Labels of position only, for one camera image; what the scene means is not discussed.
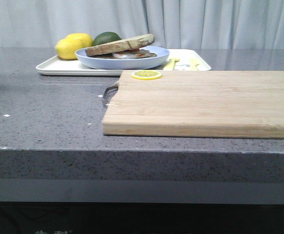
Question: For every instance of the light blue plate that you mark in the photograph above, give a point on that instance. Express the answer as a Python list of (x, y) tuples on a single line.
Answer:
[(125, 64)]

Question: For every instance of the bread slice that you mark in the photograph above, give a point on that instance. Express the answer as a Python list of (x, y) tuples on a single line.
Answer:
[(109, 56), (120, 45)]

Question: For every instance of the white rectangular tray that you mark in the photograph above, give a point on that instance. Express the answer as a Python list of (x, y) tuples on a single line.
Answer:
[(59, 67)]

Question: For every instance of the lemon slice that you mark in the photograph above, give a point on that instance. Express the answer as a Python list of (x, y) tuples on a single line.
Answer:
[(146, 74)]

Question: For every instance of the fried egg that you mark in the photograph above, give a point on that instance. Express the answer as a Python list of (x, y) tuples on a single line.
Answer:
[(132, 54)]

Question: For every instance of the yellow plastic knife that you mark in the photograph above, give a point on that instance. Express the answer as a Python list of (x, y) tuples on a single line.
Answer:
[(194, 64)]

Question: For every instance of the green lime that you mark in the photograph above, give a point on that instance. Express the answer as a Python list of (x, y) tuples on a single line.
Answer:
[(105, 37)]

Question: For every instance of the wooden cutting board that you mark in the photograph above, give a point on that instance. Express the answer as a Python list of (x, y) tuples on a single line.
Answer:
[(237, 104)]

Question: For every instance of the rear yellow lemon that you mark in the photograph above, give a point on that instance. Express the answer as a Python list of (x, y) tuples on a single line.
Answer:
[(86, 39)]

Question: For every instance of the yellow lemon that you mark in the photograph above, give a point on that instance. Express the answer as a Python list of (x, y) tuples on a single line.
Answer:
[(86, 39), (66, 48)]

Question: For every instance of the front yellow lemon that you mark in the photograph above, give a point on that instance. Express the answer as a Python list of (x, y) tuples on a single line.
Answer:
[(66, 48)]

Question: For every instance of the grey curtain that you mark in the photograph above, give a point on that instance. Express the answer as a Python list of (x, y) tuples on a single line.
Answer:
[(192, 24)]

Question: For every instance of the metal cutting board handle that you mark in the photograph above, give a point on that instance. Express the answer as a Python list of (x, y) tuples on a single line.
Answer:
[(106, 97)]

